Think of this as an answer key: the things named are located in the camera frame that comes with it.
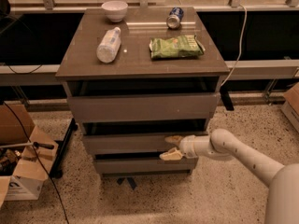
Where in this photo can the grey top drawer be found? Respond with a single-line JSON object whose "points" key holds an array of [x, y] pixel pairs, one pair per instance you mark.
{"points": [[141, 100]]}

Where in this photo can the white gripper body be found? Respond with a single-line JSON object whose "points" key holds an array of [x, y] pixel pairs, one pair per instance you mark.
{"points": [[188, 146]]}

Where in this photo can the cardboard box at right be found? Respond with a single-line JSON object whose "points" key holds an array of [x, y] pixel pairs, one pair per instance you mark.
{"points": [[290, 107]]}

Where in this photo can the black stand leg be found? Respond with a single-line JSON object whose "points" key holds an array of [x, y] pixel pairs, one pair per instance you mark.
{"points": [[56, 170]]}

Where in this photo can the green chip bag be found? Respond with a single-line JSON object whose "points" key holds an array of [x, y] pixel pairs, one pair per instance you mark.
{"points": [[182, 46]]}

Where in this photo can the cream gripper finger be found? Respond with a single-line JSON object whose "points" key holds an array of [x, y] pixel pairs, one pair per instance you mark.
{"points": [[172, 154], [174, 139]]}

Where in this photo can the black handled tool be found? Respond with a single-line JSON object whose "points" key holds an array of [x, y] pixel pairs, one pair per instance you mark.
{"points": [[29, 144]]}

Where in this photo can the grey drawer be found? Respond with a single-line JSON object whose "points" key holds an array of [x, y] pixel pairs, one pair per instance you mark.
{"points": [[137, 136], [140, 164], [141, 100]]}

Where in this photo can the grey bottom drawer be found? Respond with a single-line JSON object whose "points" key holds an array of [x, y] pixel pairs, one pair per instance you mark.
{"points": [[140, 164]]}

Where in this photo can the clear plastic bottle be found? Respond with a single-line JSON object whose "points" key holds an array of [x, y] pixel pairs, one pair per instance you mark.
{"points": [[108, 48]]}

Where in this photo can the open cardboard box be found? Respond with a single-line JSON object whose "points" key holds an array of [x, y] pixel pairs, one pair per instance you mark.
{"points": [[23, 171]]}

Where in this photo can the white bowl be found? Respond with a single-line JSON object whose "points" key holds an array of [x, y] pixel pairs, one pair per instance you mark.
{"points": [[115, 11]]}

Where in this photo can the blue soda can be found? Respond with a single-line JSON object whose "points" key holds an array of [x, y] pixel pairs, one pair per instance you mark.
{"points": [[175, 17]]}

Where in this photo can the grey drawer cabinet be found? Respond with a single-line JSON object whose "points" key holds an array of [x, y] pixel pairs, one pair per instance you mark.
{"points": [[133, 60]]}

